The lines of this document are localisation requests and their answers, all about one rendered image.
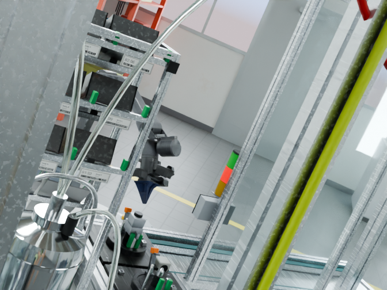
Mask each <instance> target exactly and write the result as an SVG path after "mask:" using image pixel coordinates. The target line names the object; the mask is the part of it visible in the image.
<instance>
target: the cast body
mask: <svg viewBox="0 0 387 290"><path fill-rule="evenodd" d="M145 223H146V220H145V218H144V217H143V213H141V212H139V211H135V212H134V213H133V212H130V214H129V216H128V218H126V222H125V224H124V226H123V227H124V228H125V229H126V231H127V233H128V234H129V235H131V233H132V232H133V233H135V239H139V236H140V234H142V232H143V227H144V225H145Z"/></svg>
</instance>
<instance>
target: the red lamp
mask: <svg viewBox="0 0 387 290"><path fill-rule="evenodd" d="M231 173H232V169H230V168H228V167H227V165H226V167H225V169H224V171H223V173H222V176H221V181H222V182H224V183H227V181H228V179H229V177H230V175H231Z"/></svg>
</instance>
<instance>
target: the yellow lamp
mask: <svg viewBox="0 0 387 290"><path fill-rule="evenodd" d="M225 186H226V184H225V183H224V182H222V181H221V179H220V180H219V182H218V185H217V187H216V189H215V192H214V193H215V194H216V195H217V196H218V197H221V195H222V192H223V190H224V188H225Z"/></svg>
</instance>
